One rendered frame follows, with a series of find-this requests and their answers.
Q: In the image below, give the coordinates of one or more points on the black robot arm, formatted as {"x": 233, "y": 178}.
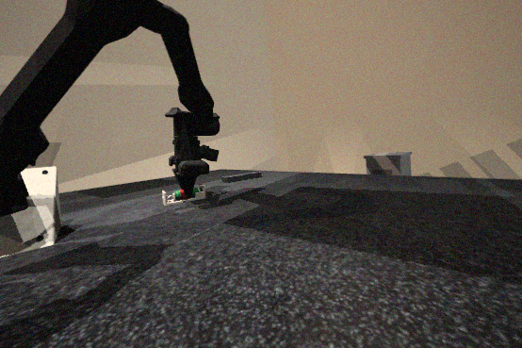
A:
{"x": 85, "y": 28}

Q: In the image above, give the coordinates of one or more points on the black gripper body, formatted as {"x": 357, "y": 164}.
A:
{"x": 184, "y": 157}

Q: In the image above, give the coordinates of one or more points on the green cylindrical battery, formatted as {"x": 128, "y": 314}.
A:
{"x": 180, "y": 195}

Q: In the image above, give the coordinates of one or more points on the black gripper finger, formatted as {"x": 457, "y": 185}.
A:
{"x": 176, "y": 171}
{"x": 187, "y": 183}

